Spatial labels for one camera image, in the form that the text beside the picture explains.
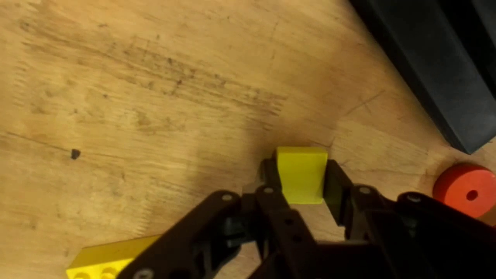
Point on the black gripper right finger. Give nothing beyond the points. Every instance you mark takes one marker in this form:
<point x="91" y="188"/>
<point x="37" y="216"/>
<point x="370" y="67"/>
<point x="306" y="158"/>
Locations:
<point x="409" y="237"/>

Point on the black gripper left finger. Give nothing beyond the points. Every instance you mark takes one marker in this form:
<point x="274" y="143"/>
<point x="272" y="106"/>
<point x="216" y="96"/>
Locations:
<point x="215" y="231"/>

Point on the yellow square block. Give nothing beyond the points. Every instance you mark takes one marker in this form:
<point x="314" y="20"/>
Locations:
<point x="302" y="172"/>

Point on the yellow lego brick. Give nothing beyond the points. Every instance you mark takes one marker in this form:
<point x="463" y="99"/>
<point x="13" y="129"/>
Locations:
<point x="106" y="261"/>

